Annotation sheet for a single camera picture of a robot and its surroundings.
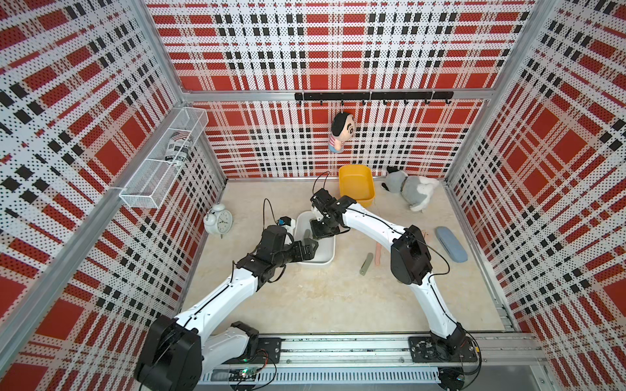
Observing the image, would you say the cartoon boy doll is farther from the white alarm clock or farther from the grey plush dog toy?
the white alarm clock

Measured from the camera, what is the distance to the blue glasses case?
95cm

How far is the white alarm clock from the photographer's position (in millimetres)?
944

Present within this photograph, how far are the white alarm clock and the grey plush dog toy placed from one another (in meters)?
0.73

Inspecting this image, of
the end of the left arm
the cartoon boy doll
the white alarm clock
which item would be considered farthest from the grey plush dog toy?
the white alarm clock

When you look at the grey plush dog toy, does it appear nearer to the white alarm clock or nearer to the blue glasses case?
the blue glasses case

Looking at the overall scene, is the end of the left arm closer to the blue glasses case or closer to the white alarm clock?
the white alarm clock

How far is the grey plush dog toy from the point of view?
1044 millimetres

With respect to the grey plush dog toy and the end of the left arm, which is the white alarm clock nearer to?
the end of the left arm

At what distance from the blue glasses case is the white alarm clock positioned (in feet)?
2.95

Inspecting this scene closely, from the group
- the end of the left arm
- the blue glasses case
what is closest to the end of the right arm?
the end of the left arm

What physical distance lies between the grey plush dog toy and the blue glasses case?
13 centimetres
